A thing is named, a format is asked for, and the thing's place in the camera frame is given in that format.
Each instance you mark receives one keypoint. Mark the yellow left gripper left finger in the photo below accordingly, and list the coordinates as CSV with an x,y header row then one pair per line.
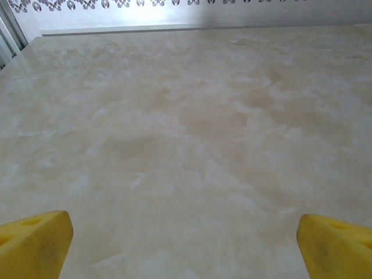
x,y
35,247

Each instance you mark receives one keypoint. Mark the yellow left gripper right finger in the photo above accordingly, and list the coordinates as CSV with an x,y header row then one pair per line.
x,y
337,250

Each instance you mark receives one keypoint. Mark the aluminium left frame post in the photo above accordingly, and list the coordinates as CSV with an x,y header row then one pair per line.
x,y
11,35

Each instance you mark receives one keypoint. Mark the thin white wall-side rail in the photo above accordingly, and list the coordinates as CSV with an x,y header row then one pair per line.
x,y
116,30

